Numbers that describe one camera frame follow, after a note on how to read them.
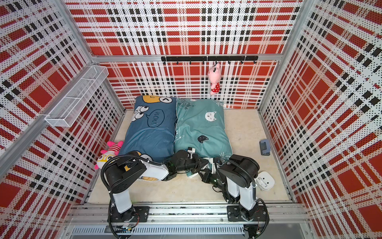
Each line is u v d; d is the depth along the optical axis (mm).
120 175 484
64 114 688
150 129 903
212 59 888
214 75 910
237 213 727
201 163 800
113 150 907
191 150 861
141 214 739
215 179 776
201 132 958
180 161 691
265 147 958
